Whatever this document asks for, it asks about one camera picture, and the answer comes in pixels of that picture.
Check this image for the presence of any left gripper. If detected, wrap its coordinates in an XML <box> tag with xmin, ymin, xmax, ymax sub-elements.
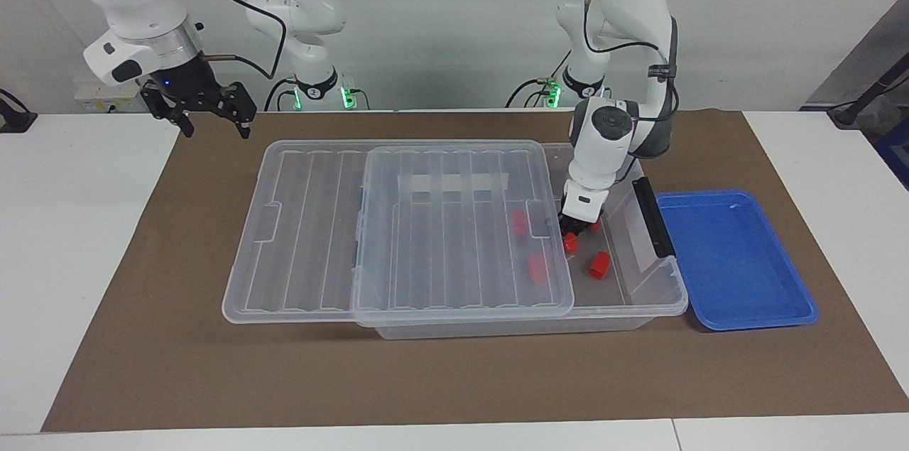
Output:
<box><xmin>558</xmin><ymin>198</ymin><xmax>606</xmax><ymax>236</ymax></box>

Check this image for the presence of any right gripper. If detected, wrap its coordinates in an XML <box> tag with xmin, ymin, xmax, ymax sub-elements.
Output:
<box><xmin>140</xmin><ymin>55</ymin><xmax>258</xmax><ymax>140</ymax></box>

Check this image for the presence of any clear plastic storage box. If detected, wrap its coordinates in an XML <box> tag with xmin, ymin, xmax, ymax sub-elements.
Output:
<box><xmin>353</xmin><ymin>142</ymin><xmax>690</xmax><ymax>340</ymax></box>

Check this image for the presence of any clear plastic box lid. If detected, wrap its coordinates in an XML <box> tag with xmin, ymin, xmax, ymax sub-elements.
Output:
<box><xmin>222</xmin><ymin>140</ymin><xmax>575</xmax><ymax>325</ymax></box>

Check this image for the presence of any white power strip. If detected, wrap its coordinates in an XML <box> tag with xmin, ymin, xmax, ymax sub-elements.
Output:
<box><xmin>75</xmin><ymin>78</ymin><xmax>154</xmax><ymax>114</ymax></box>

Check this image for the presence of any blue plastic tray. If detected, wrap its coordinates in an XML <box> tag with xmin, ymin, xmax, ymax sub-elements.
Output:
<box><xmin>655</xmin><ymin>190</ymin><xmax>820</xmax><ymax>332</ymax></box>

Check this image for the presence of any black stand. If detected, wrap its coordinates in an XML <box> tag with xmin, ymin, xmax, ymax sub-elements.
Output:
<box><xmin>0</xmin><ymin>89</ymin><xmax>38</xmax><ymax>134</ymax></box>
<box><xmin>827</xmin><ymin>57</ymin><xmax>909</xmax><ymax>129</ymax></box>

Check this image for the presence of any black cable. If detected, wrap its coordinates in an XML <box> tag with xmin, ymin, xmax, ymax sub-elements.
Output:
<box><xmin>506</xmin><ymin>48</ymin><xmax>572</xmax><ymax>109</ymax></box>
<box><xmin>162</xmin><ymin>0</ymin><xmax>288</xmax><ymax>80</ymax></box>
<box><xmin>264</xmin><ymin>77</ymin><xmax>298</xmax><ymax>112</ymax></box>

